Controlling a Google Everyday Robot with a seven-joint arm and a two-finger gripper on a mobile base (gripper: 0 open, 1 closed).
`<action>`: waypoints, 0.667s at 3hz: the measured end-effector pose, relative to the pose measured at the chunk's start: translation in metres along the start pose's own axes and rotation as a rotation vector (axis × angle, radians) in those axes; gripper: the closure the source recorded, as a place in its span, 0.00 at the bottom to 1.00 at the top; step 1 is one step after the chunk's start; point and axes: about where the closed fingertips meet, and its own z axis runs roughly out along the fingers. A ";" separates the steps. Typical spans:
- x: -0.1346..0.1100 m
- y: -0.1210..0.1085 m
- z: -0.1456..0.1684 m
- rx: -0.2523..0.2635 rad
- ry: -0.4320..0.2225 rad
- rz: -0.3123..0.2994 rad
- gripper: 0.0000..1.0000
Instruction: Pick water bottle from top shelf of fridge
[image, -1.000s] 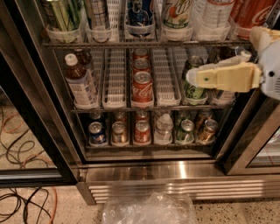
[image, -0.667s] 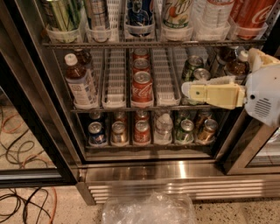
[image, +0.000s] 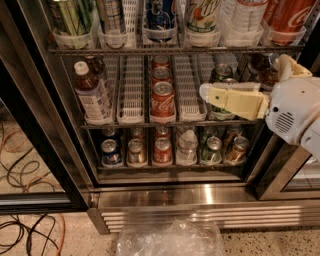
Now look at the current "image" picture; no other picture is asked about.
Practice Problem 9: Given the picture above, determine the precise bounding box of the rear red bottom can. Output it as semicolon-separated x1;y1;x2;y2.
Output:
154;126;171;140

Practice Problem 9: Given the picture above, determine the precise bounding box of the front Coca-Cola can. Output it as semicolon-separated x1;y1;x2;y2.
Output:
151;82;174;117

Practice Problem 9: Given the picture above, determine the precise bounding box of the gold can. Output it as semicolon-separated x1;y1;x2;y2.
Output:
128;139;146;164
130;127;145;141

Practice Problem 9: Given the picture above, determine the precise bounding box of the small water bottle bottom shelf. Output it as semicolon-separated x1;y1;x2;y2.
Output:
176;130;198;166

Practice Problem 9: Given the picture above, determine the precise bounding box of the front left tea bottle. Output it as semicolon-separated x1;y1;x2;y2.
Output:
74;61;111;125

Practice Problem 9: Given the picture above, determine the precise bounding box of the front right tea bottle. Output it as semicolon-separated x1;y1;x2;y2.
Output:
258;67;279;91

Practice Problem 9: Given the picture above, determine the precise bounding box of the coca-cola can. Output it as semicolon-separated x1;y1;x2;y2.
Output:
151;55;171;69
151;67;172;85
151;82;174;117

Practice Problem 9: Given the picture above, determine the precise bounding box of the silver tall can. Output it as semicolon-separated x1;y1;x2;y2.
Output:
97;0;127;49

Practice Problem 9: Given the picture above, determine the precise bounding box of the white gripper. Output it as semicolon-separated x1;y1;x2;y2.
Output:
199;54;320;146

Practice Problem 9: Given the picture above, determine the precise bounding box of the front green soda can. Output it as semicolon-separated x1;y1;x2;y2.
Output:
211;78;238;114

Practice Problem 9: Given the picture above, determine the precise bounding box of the empty white shelf tray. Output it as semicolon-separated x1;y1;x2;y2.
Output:
116;56;145;125
174;55;207;122

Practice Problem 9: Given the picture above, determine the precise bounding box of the rear gold can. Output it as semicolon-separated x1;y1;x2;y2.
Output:
130;127;145;141

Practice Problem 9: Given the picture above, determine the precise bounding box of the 7up bottle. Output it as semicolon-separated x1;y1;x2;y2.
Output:
185;0;221;34

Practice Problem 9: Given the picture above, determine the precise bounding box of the black floor cable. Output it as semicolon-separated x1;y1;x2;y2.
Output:
0;213;60;256

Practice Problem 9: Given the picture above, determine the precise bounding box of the rear blue Pepsi can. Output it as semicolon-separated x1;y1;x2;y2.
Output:
102;128;120;141

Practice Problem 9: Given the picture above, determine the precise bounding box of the front green bottom can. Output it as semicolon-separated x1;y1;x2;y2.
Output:
201;136;222;165

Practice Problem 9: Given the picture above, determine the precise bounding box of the tea bottle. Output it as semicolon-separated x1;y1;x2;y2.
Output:
258;67;279;91
74;61;111;125
237;53;272;82
83;55;113;98

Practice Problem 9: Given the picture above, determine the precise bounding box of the rear Coca-Cola can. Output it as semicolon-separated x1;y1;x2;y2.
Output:
151;55;171;69

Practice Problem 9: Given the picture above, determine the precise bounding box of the rear left tea bottle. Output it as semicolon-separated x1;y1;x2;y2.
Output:
83;55;113;98

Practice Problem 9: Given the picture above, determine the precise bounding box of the clear plastic bag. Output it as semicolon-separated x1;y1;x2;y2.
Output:
116;219;225;256

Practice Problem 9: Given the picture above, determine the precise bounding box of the front red bottom can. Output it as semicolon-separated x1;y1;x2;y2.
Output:
153;138;172;164

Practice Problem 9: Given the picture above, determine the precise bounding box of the right glass fridge door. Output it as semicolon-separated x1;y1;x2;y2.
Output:
256;134;320;201

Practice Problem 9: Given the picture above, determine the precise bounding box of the orange floor cable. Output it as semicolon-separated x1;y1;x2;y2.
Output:
53;213;67;256

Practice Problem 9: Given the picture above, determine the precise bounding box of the red can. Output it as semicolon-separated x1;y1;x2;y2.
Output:
153;138;172;164
154;126;171;140

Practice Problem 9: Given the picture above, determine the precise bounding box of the blue pepsi can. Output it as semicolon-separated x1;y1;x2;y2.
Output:
102;128;120;141
101;139;122;166

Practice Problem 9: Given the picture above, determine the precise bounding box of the green tall bottle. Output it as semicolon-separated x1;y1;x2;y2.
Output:
46;0;94;36

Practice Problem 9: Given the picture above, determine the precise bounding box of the rear right tea bottle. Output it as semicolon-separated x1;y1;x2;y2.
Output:
237;53;272;82

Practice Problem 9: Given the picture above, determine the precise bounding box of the green soda can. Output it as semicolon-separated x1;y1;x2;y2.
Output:
209;63;233;83
211;78;238;114

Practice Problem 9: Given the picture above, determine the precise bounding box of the clear water bottle top shelf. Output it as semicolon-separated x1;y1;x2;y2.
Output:
219;0;268;47

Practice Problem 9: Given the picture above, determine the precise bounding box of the blue Pepsi bottle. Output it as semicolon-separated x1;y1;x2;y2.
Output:
145;0;176;42

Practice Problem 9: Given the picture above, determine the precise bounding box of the rear bronze bottom can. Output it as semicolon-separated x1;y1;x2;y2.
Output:
223;125;243;147

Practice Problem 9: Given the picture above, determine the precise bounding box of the empty white shelf tray left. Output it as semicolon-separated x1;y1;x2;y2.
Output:
116;56;145;125

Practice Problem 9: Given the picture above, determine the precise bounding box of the bronze can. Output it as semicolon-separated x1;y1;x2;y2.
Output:
225;136;249;163
223;125;243;147

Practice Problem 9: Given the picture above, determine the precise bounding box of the front gold can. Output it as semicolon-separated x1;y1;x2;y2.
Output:
128;139;146;164

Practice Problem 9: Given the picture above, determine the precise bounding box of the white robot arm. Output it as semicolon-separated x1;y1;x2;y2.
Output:
199;54;320;157

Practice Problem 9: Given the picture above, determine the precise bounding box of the empty white shelf tray right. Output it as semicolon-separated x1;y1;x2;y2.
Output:
174;55;207;122

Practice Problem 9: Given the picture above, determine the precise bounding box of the front bronze bottom can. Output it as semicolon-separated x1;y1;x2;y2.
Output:
225;136;249;163

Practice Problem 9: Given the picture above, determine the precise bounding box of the left glass fridge door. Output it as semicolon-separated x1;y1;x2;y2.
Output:
0;0;90;214

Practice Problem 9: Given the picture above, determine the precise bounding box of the front blue Pepsi can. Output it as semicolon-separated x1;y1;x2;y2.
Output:
101;139;122;166

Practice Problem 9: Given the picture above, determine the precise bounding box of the red Coca-Cola bottle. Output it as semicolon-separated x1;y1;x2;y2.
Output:
263;0;316;46

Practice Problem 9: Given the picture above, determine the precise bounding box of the rear green soda can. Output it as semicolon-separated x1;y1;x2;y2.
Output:
209;63;233;83

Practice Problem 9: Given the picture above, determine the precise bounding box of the middle Coca-Cola can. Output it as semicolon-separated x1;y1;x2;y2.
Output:
151;67;172;85

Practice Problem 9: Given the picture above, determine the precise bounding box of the glass fridge door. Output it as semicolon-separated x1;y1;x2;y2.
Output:
0;0;90;214
256;134;320;201

